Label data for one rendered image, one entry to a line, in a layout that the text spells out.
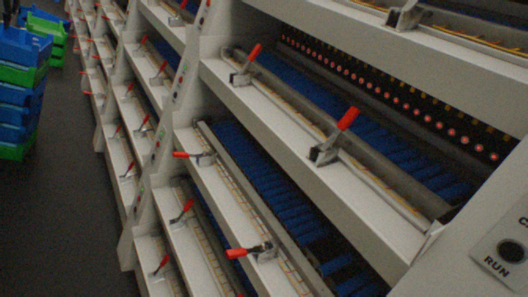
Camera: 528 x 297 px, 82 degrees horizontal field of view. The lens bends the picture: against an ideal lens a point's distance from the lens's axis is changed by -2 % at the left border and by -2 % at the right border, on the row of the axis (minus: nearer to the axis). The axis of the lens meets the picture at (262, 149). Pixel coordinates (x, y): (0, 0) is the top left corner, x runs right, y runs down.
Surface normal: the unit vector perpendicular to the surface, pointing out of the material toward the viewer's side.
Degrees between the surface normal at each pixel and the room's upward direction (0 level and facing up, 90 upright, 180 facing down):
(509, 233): 90
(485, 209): 90
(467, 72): 111
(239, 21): 90
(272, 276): 21
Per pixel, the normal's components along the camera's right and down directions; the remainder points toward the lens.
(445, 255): -0.76, -0.11
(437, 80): -0.86, 0.21
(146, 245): 0.11, -0.81
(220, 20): 0.49, 0.55
